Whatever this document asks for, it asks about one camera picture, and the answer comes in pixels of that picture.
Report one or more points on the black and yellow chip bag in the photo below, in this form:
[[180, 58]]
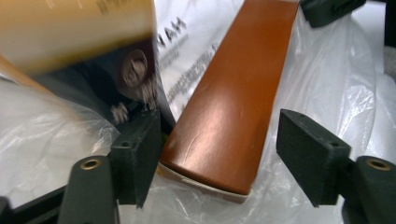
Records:
[[93, 84]]

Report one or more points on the orange juice bottle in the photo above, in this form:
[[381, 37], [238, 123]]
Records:
[[62, 31]]

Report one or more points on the clear plastic bag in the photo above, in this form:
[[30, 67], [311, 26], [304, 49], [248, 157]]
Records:
[[327, 77]]

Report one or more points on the brown box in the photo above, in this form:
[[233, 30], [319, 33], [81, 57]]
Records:
[[230, 109]]

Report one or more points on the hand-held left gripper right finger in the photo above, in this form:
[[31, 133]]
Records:
[[311, 155]]

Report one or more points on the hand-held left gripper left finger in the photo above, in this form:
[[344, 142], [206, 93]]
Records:
[[137, 161]]

